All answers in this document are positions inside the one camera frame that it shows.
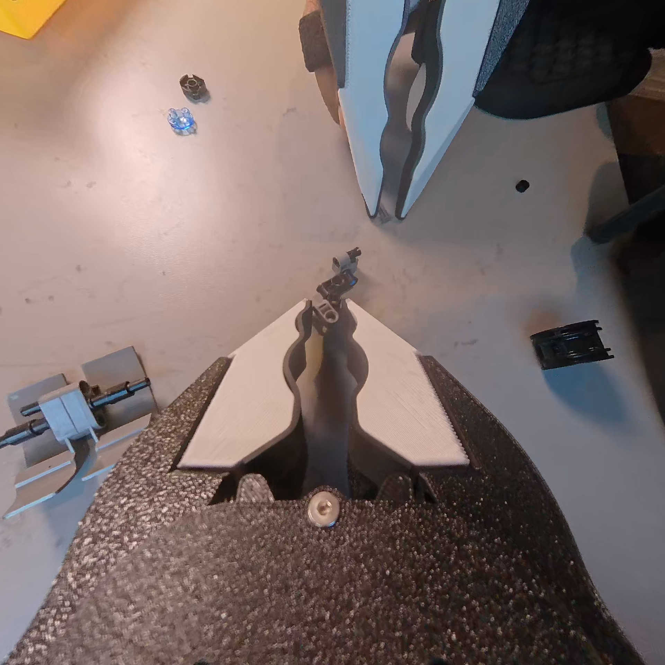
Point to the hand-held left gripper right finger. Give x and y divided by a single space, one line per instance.
405 415

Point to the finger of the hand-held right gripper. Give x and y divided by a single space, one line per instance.
363 78
452 78

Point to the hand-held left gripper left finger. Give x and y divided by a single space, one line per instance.
244 415

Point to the small black grey brick assembly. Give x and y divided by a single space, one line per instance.
335 285

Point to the black toy wheel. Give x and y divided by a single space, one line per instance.
571 345

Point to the person's right forearm black sleeve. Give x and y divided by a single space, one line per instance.
571 52

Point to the person's right hand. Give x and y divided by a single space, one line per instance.
332 93

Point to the dark metal rod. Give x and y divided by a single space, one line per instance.
124 388

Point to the small black pin brick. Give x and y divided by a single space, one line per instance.
522 186

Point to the grey panel brick assembly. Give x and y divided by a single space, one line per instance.
111 369

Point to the small black round brick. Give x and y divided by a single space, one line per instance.
193 87

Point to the blue translucent round brick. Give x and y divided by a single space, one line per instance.
182 120

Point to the person's black printed hoodie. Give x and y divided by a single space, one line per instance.
649 208

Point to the open-front yellow plastic bin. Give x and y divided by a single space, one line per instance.
26 15

